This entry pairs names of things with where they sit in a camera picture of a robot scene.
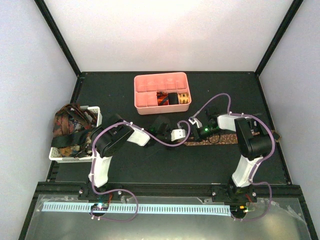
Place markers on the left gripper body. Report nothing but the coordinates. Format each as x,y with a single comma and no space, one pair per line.
160,136

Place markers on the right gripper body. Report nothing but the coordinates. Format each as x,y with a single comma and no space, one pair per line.
203,134

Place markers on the brown floral tie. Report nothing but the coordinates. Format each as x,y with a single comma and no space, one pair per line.
220,139

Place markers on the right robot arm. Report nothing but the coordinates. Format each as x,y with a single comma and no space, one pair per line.
255,141

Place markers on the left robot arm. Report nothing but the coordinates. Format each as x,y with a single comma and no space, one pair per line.
110,142

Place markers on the pile of dark ties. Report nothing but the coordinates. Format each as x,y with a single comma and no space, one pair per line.
70,127

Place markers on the orange black rolled tie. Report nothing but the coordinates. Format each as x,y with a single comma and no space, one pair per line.
162,98

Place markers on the yellow black rolled tie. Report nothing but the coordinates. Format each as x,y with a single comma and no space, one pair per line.
183,98

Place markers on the pink divided organizer box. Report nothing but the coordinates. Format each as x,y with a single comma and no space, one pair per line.
146,87

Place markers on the white basket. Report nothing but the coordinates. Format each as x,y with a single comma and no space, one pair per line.
96,111

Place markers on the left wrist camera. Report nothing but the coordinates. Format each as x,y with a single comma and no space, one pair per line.
178,134

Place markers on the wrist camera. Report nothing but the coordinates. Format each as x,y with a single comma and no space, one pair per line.
195,122
178,134

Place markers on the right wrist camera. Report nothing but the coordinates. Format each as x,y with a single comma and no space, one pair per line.
195,122

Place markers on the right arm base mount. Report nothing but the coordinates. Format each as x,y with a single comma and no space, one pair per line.
238,198

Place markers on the right black frame post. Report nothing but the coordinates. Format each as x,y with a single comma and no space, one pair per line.
285,23

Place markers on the black frame post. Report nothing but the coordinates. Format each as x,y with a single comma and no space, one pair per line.
285,23
44,10

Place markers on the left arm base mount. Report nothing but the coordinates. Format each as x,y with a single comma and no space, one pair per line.
101,202

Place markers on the light blue slotted cable duct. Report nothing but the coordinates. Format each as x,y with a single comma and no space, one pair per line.
129,208

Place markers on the left black frame post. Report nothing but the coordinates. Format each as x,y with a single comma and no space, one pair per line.
44,10

